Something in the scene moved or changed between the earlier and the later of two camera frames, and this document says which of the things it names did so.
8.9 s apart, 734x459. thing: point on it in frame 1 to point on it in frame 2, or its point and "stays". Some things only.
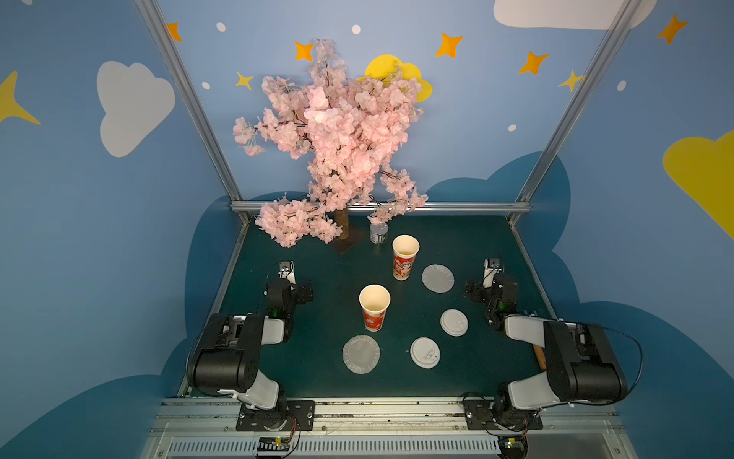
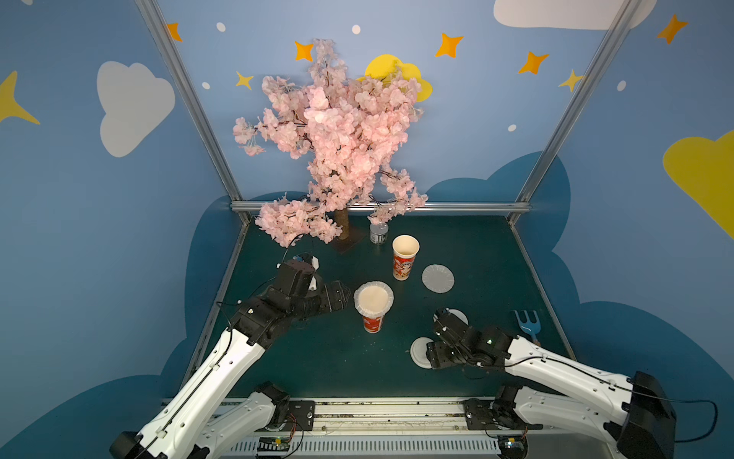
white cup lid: x=425 y=352 stays
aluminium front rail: x=206 y=427 stays
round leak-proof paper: x=438 y=278 stays
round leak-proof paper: x=361 y=354 to x=374 y=298
